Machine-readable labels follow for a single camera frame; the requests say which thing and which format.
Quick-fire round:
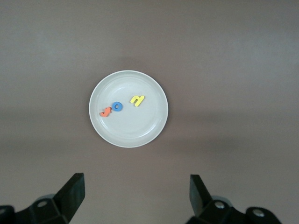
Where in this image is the beige round plate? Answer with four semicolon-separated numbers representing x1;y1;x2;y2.
88;70;169;148

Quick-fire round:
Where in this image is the orange foam letter f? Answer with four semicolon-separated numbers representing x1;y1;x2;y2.
100;107;113;118

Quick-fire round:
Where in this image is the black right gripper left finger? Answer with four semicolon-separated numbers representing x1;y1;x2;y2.
0;172;85;224

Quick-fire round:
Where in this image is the brown table cover mat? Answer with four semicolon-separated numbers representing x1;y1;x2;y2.
0;0;299;224

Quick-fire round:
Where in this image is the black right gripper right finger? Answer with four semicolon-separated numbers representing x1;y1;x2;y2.
186;174;282;224

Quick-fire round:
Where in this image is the yellow foam letter h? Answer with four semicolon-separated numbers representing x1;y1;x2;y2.
129;95;146;107

